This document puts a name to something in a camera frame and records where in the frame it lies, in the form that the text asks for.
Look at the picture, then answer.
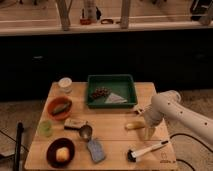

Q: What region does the yellow banana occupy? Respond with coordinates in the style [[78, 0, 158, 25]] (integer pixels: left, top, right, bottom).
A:
[[125, 121, 145, 130]]

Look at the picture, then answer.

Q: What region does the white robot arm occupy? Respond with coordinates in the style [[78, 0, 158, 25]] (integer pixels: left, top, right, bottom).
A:
[[143, 90, 213, 145]]

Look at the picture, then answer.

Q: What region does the metal cup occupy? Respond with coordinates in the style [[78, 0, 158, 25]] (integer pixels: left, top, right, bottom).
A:
[[79, 125, 93, 141]]

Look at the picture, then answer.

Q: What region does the white cup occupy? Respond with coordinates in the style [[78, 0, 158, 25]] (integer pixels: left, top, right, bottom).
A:
[[58, 77, 72, 93]]

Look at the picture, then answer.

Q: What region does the small green cup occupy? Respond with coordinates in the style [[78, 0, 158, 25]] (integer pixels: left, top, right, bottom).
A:
[[38, 120, 52, 137]]

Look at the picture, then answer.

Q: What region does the grey cloth in tray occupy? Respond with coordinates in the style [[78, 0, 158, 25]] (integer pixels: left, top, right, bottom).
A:
[[106, 93, 126, 104]]

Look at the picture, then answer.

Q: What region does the blue sponge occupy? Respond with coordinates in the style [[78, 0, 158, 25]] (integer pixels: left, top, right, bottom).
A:
[[87, 139, 106, 163]]

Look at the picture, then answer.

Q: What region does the green plastic tray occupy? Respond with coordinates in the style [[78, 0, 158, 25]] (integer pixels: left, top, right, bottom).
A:
[[86, 74, 138, 108]]

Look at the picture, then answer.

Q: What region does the dark grape bunch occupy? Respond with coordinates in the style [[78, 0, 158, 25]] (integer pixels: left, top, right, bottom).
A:
[[90, 87, 110, 100]]

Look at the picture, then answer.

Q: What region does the brown sponge block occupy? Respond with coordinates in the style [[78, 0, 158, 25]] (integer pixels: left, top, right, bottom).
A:
[[64, 118, 87, 130]]

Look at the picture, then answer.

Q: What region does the wooden table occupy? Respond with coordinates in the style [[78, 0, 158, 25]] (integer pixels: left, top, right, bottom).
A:
[[25, 82, 177, 171]]

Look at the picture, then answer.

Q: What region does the green pickle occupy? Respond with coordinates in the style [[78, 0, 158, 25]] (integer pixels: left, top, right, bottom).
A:
[[52, 102, 71, 115]]

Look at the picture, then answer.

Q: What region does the yellow round fruit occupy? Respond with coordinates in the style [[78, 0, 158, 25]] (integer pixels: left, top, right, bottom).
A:
[[56, 147, 69, 162]]

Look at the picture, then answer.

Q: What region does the orange bowl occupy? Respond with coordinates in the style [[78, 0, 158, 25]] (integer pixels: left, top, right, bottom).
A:
[[47, 97, 72, 121]]

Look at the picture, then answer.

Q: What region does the dark brown plate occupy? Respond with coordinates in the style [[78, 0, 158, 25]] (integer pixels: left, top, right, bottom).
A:
[[46, 138, 75, 168]]

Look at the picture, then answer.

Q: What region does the black pole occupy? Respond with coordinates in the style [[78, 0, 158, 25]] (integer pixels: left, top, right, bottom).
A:
[[13, 122, 24, 171]]

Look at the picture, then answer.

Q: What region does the small wooden handled tool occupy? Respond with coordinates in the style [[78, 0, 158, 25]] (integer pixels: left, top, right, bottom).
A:
[[134, 106, 146, 115]]

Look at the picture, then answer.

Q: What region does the white handled dish brush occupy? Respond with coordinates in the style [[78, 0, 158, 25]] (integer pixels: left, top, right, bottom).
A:
[[127, 140, 169, 162]]

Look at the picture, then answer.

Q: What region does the black cable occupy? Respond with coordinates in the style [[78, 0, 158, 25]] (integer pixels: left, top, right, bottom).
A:
[[169, 132, 213, 171]]

